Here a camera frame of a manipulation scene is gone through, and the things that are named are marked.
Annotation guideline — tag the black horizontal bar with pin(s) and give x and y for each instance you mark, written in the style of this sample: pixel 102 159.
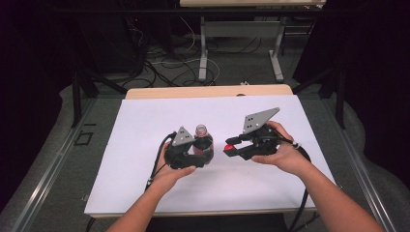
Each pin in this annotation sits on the black horizontal bar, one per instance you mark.
pixel 161 11

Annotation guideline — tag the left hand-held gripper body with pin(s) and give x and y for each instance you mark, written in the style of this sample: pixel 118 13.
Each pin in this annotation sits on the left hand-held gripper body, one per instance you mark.
pixel 182 138

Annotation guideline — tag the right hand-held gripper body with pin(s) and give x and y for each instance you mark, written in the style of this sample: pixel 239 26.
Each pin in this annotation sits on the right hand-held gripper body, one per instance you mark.
pixel 257 119

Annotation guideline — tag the white table mat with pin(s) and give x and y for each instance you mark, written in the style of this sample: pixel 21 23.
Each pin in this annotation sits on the white table mat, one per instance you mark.
pixel 145 129

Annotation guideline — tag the aluminium floor rail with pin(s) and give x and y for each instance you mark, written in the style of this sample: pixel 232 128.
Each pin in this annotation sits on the aluminium floor rail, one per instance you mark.
pixel 48 180
pixel 364 180

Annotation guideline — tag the person's left hand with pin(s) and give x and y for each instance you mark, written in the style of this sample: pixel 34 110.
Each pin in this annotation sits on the person's left hand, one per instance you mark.
pixel 167 177

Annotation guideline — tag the white desk with metal legs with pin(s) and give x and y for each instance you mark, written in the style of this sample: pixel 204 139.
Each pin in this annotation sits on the white desk with metal legs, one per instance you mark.
pixel 241 29

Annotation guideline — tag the black metal stand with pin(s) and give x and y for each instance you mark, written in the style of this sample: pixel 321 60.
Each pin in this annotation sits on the black metal stand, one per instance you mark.
pixel 76 96
pixel 339 96

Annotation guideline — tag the person's right hand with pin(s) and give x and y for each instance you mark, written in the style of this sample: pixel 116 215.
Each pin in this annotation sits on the person's right hand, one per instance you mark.
pixel 290 158

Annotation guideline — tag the red bottle cap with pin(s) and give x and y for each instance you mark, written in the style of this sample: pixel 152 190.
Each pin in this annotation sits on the red bottle cap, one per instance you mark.
pixel 229 148

